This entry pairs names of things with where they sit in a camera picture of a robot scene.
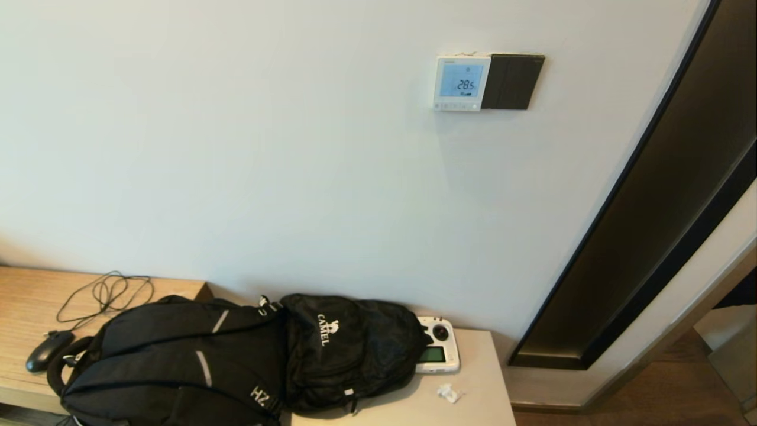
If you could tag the white wall thermostat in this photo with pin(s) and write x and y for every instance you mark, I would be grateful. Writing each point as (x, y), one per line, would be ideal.
(461, 80)

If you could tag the black Camel logo backpack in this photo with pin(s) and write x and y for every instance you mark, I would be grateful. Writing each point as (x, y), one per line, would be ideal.
(355, 349)

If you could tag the white remote controller with screen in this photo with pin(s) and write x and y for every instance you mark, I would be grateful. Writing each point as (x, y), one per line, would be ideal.
(440, 355)

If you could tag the white low cabinet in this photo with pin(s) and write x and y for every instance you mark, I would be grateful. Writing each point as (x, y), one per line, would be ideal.
(473, 367)

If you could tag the crumpled clear plastic scrap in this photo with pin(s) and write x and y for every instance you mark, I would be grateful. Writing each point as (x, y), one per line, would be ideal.
(448, 393)

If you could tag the black backpack with grey stripes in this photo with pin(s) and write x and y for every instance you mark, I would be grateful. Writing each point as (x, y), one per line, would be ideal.
(177, 355)

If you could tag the brown wooden door trim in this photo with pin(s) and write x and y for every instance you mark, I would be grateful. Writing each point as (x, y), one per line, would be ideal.
(680, 326)

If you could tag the black computer mouse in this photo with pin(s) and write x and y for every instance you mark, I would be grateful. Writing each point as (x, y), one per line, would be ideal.
(44, 352)

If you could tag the light wooden desk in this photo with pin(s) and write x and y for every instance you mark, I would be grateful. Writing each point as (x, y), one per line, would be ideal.
(23, 296)

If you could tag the black wall switch panel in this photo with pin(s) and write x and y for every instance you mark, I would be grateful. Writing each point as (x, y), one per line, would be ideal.
(514, 83)

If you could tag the dark brown door frame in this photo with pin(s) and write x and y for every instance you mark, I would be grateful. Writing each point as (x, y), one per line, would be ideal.
(650, 236)

